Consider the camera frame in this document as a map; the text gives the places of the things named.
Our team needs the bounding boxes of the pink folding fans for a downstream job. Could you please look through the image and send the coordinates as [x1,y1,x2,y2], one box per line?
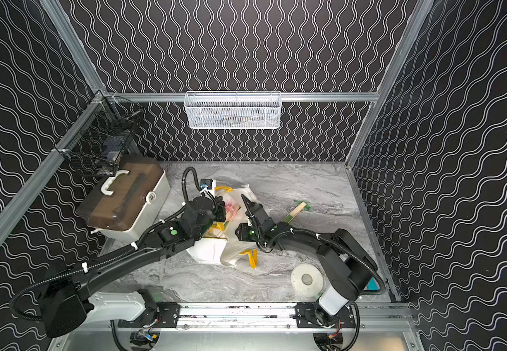
[223,192,245,221]

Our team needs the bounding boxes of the white tote bag yellow handles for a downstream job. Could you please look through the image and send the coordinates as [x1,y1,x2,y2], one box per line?
[187,185,258,269]

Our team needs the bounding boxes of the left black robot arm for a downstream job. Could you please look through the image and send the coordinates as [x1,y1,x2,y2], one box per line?
[9,195,226,338]

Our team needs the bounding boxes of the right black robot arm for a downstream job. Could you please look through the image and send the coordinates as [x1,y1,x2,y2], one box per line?
[236,195,387,327]

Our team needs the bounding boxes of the white tape roll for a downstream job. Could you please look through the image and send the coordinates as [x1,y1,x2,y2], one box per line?
[291,263,324,298]

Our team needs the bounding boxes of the white storage box brown lid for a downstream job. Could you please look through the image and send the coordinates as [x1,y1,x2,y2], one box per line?
[76,155,171,243]

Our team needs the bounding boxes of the teal flat stick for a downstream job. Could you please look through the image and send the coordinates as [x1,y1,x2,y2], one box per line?
[365,278,380,292]

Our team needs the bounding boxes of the white wire mesh basket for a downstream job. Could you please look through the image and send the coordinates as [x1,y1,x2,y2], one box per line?
[184,91,283,130]

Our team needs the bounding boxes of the black wire basket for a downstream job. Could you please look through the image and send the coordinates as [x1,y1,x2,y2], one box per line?
[54,91,145,178]

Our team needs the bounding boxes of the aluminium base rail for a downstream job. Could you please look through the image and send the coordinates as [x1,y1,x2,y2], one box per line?
[46,300,421,351]

